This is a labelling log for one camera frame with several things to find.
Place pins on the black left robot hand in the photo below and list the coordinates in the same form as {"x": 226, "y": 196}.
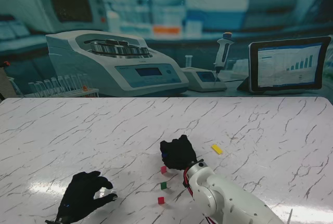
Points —
{"x": 76, "y": 198}

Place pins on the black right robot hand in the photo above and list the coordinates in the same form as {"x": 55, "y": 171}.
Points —
{"x": 179, "y": 153}

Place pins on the pink domino block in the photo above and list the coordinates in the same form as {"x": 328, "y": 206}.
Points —
{"x": 163, "y": 170}

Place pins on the green domino block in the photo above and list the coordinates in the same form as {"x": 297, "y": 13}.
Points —
{"x": 164, "y": 185}

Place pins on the yellow domino block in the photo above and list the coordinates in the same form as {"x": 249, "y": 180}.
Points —
{"x": 217, "y": 149}

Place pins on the red domino block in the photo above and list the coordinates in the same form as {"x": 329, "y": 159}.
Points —
{"x": 161, "y": 200}

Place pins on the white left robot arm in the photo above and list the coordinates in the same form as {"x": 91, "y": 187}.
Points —
{"x": 58, "y": 221}

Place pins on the printed laboratory backdrop banner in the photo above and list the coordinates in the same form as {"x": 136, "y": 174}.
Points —
{"x": 166, "y": 26}

